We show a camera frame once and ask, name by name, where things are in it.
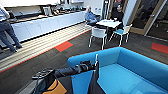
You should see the white chair with blue seat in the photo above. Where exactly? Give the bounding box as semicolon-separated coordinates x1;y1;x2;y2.
108;23;133;47

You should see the pale clothes hanger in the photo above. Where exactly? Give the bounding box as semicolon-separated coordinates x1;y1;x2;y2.
94;53;100;73

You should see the black garment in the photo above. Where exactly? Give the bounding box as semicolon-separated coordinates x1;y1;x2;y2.
87;64;102;94

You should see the dark countertop appliance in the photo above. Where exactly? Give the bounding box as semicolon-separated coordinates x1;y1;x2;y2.
41;5;54;17

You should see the white rectangular table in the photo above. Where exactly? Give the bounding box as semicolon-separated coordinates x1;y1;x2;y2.
95;19;123;30

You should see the blue sofa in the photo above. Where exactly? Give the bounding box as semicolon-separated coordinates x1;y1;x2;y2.
67;46;168;94

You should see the white kitchen counter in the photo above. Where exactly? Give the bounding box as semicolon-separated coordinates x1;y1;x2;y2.
8;9;87;43

